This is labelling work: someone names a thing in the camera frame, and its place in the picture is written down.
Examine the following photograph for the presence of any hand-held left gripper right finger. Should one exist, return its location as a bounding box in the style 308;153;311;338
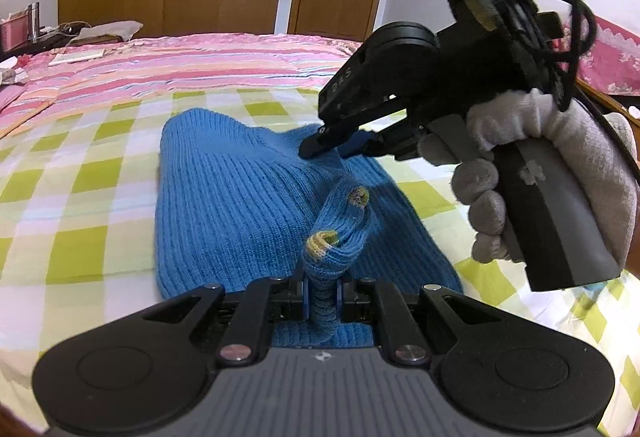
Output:
337;277;496;365

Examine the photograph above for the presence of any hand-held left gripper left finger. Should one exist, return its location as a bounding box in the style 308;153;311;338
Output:
142;274;307;365

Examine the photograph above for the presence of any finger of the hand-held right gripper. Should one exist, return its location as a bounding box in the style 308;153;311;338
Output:
341;119;426;164
299;96;413;161

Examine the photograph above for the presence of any blue knit sweater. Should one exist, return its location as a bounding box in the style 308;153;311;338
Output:
154;108;463;350

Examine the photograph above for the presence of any person's right hand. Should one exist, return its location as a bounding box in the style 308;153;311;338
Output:
417;89;640;268

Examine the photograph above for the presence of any pink striped blanket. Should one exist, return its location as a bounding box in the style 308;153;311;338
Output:
0;33;366;138

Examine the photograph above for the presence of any pink floral cloth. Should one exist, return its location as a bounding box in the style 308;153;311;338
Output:
562;14;640;96

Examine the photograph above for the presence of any white crumpled cloth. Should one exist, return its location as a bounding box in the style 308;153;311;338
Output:
75;20;145;42

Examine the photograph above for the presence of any green white checkered sheet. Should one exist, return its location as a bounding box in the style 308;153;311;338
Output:
0;87;640;437

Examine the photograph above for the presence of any metal thermos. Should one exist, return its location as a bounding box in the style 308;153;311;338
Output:
26;2;42;42

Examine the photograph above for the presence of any pink storage box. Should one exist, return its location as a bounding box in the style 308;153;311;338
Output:
0;12;31;55

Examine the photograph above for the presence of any black cable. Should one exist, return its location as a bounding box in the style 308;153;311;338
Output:
432;0;640;162

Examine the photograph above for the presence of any wooden bed frame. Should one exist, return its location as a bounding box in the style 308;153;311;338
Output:
575;77;640;128

